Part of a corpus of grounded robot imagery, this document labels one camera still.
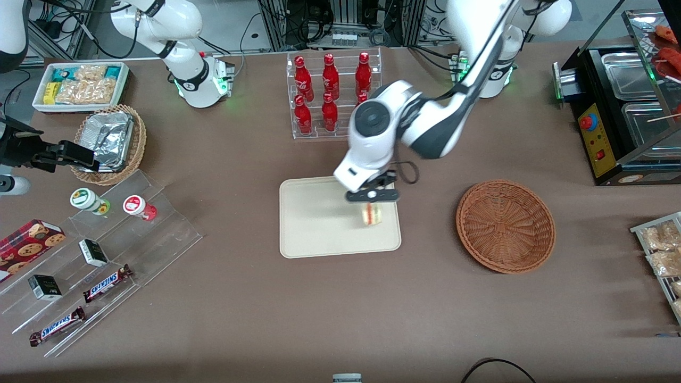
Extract white rectangular snack bin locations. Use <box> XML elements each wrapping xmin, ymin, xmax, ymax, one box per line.
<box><xmin>32</xmin><ymin>62</ymin><xmax>130</xmax><ymax>114</ymax></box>

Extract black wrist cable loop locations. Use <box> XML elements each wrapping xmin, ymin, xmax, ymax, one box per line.
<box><xmin>394</xmin><ymin>159</ymin><xmax>420</xmax><ymax>185</ymax></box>

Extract beige plastic tray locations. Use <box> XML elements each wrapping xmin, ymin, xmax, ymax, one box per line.
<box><xmin>279</xmin><ymin>176</ymin><xmax>402</xmax><ymax>260</ymax></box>

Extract red cookie box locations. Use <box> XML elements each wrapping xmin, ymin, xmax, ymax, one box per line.
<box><xmin>0</xmin><ymin>219</ymin><xmax>67</xmax><ymax>282</ymax></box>

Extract black food warmer appliance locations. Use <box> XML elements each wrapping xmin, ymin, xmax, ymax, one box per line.
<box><xmin>552</xmin><ymin>8</ymin><xmax>681</xmax><ymax>187</ymax></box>

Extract aluminium frame equipment rack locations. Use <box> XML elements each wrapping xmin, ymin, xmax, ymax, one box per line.
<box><xmin>258</xmin><ymin>0</ymin><xmax>447</xmax><ymax>52</ymax></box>

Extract small rice cracker bag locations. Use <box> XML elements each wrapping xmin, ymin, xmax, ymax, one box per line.
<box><xmin>74</xmin><ymin>65</ymin><xmax>107</xmax><ymax>81</ymax></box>

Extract tray of packaged snacks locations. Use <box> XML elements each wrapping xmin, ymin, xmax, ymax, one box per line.
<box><xmin>630</xmin><ymin>212</ymin><xmax>681</xmax><ymax>325</ymax></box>

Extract clear acrylic stepped display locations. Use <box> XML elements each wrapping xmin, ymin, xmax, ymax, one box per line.
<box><xmin>0</xmin><ymin>169</ymin><xmax>203</xmax><ymax>358</ymax></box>

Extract light wicker basket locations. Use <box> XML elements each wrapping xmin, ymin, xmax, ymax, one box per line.
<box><xmin>70</xmin><ymin>104</ymin><xmax>147</xmax><ymax>186</ymax></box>

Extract clear acrylic bottle rack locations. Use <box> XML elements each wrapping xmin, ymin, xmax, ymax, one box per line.
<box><xmin>286</xmin><ymin>48</ymin><xmax>383</xmax><ymax>140</ymax></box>

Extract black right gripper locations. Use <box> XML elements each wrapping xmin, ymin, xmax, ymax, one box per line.
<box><xmin>0</xmin><ymin>118</ymin><xmax>102</xmax><ymax>173</ymax></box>

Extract small black box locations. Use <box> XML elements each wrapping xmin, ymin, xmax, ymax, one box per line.
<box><xmin>79</xmin><ymin>239</ymin><xmax>109</xmax><ymax>268</ymax></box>
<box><xmin>28</xmin><ymin>274</ymin><xmax>63</xmax><ymax>302</ymax></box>

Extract snickers bar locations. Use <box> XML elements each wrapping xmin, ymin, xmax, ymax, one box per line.
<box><xmin>82</xmin><ymin>264</ymin><xmax>134</xmax><ymax>304</ymax></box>
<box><xmin>29</xmin><ymin>306</ymin><xmax>87</xmax><ymax>347</ymax></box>

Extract brown round wicker basket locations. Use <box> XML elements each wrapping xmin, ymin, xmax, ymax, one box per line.
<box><xmin>455</xmin><ymin>180</ymin><xmax>557</xmax><ymax>274</ymax></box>

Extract silver foil trays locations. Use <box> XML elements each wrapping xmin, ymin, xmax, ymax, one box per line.
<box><xmin>80</xmin><ymin>112</ymin><xmax>134</xmax><ymax>172</ymax></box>

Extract green lid cup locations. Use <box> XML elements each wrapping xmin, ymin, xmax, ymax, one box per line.
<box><xmin>70</xmin><ymin>188</ymin><xmax>111</xmax><ymax>216</ymax></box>

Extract large rice cracker bag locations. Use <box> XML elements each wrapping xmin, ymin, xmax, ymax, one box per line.
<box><xmin>56</xmin><ymin>79</ymin><xmax>118</xmax><ymax>105</ymax></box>

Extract steel warmer pan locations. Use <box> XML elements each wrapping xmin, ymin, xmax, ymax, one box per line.
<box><xmin>600</xmin><ymin>51</ymin><xmax>659</xmax><ymax>101</ymax></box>
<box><xmin>621</xmin><ymin>101</ymin><xmax>681</xmax><ymax>148</ymax></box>

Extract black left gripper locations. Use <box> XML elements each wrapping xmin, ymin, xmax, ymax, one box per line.
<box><xmin>346</xmin><ymin>170</ymin><xmax>400</xmax><ymax>210</ymax></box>

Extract triangular sandwich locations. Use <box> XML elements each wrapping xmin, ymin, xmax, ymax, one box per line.
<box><xmin>361</xmin><ymin>203</ymin><xmax>384</xmax><ymax>227</ymax></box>

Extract black floor cable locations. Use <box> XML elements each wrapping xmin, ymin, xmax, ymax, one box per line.
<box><xmin>460</xmin><ymin>358</ymin><xmax>538</xmax><ymax>383</ymax></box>

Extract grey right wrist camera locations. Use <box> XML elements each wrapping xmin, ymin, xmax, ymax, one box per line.
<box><xmin>0</xmin><ymin>177</ymin><xmax>31</xmax><ymax>196</ymax></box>

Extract red lid cup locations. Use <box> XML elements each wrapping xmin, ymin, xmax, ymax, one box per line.
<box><xmin>123</xmin><ymin>195</ymin><xmax>157</xmax><ymax>221</ymax></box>

